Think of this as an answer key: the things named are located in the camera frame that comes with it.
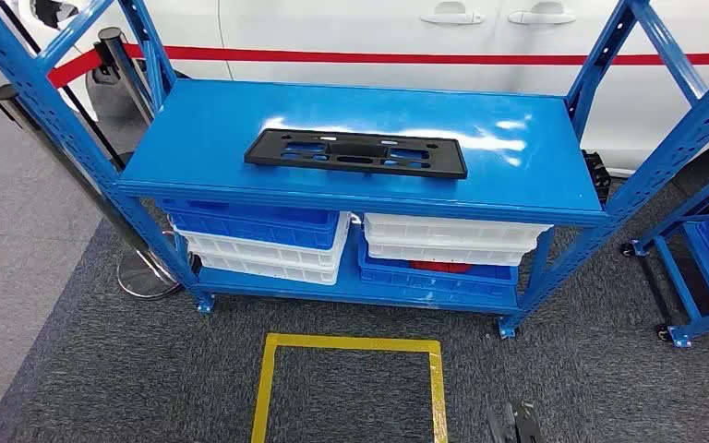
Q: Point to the black plastic plate bracket part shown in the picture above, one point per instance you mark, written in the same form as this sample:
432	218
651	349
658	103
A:
263	151

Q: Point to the blue metal shelf rack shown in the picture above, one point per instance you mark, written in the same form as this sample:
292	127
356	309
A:
207	134

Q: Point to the white plastic crate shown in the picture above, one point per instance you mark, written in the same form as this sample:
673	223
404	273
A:
269	272
256	251
440	229
440	254

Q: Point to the blue plastic crate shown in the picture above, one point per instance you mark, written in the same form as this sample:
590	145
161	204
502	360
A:
428	281
250	229

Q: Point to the red item in crate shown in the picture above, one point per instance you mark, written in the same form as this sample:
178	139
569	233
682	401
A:
440	266

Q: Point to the red barrier belt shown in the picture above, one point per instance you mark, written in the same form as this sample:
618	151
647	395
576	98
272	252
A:
73	68
391	58

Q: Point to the white car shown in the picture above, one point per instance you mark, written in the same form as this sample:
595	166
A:
360	24

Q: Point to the black robot right foot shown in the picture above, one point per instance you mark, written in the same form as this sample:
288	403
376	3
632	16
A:
516	425

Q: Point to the blue wheeled metal rack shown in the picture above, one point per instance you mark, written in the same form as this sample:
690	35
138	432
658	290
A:
675	287

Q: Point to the thin black stanchion post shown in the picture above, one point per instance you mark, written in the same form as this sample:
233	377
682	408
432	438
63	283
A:
96	131

